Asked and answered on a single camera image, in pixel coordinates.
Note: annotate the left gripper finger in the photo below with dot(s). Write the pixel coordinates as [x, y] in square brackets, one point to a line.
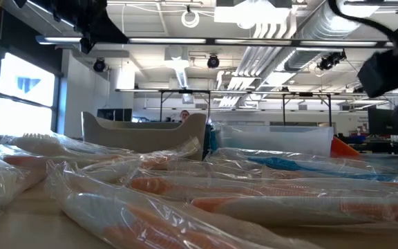
[86, 46]
[88, 20]

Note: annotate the blue toothbrush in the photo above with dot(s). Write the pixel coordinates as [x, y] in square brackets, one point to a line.
[275, 163]

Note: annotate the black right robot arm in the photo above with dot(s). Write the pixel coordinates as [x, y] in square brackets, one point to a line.
[389, 72]

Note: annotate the black ceiling spotlight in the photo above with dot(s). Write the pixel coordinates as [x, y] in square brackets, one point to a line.
[99, 65]
[213, 62]

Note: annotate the black computer monitor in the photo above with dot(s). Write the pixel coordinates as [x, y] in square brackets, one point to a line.
[380, 122]
[114, 115]

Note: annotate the long ceiling light bar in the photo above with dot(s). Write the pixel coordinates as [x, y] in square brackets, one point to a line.
[168, 40]

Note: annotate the window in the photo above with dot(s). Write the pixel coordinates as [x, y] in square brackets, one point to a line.
[26, 103]

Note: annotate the white ceiling vent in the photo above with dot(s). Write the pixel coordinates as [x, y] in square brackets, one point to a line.
[177, 62]

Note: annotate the beige plastic bin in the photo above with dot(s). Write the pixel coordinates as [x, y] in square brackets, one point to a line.
[143, 138]

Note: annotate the person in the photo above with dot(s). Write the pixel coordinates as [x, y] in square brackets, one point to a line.
[184, 115]

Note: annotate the teal plastic bin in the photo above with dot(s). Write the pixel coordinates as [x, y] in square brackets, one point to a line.
[213, 140]

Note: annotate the white ceiling fixture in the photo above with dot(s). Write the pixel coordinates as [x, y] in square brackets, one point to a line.
[251, 15]

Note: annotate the clear plastic bin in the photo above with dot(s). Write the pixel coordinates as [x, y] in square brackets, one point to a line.
[271, 138]

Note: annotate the orange cloth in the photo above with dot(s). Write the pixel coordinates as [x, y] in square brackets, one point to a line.
[340, 150]

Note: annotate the black workbench frame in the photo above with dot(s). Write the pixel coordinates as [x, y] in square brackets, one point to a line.
[208, 103]

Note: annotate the silver ventilation duct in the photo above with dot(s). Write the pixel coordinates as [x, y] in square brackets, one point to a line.
[316, 27]

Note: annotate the black overhead camera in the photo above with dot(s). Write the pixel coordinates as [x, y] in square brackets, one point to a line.
[330, 61]

